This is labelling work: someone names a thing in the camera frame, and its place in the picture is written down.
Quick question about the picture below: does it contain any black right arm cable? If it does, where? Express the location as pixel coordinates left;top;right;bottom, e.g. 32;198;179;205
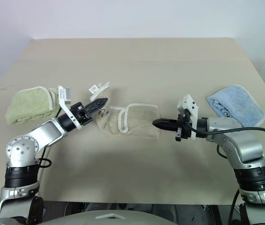
188;126;265;171

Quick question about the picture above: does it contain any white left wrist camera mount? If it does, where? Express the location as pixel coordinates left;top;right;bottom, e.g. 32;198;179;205
57;85;83;130

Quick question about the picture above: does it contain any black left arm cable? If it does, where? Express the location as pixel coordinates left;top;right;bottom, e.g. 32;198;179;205
37;146;53;169

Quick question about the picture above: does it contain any beige towel with white trim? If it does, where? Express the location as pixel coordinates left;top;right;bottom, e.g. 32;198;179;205
88;81;162;141

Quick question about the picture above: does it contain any blue towel with white trim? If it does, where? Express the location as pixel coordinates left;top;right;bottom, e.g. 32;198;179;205
206;84;265;128

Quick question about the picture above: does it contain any green towel with white trim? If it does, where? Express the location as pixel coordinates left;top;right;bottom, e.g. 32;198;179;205
5;86;62;125

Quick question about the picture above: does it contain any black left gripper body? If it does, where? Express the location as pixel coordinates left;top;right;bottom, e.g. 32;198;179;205
70;102;94;125

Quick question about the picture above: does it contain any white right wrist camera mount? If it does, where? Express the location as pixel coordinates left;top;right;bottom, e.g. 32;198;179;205
176;94;199;141

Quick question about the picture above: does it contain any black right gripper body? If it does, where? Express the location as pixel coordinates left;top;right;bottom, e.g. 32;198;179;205
175;112;192;142

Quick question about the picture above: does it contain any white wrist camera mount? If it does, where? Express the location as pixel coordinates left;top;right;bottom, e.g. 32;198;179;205
176;94;199;141
57;85;83;130

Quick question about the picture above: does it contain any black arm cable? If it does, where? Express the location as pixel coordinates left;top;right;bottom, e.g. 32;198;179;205
37;146;53;169
188;126;265;171

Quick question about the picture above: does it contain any silver robot torso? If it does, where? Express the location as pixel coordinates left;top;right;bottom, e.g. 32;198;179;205
38;209;220;225

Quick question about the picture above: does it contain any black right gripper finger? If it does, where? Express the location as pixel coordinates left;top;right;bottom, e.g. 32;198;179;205
152;118;178;126
154;124;178;132

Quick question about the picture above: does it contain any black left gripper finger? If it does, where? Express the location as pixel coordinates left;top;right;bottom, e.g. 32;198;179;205
88;97;110;109
85;104;107;116

